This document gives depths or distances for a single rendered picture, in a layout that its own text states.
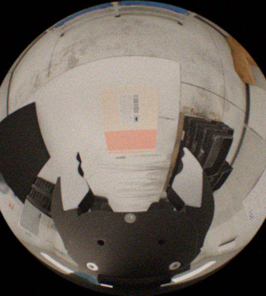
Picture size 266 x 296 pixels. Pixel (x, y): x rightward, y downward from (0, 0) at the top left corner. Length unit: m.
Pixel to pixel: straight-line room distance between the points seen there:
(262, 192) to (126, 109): 2.72
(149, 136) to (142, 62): 0.21
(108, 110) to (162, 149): 0.23
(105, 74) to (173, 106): 0.22
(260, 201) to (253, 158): 1.09
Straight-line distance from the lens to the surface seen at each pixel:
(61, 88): 0.36
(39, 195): 0.75
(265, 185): 2.62
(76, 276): 0.27
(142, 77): 0.29
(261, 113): 2.45
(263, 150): 2.52
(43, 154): 0.49
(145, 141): 0.23
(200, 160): 0.79
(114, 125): 0.22
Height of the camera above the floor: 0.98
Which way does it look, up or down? 58 degrees down
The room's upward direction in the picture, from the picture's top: 175 degrees clockwise
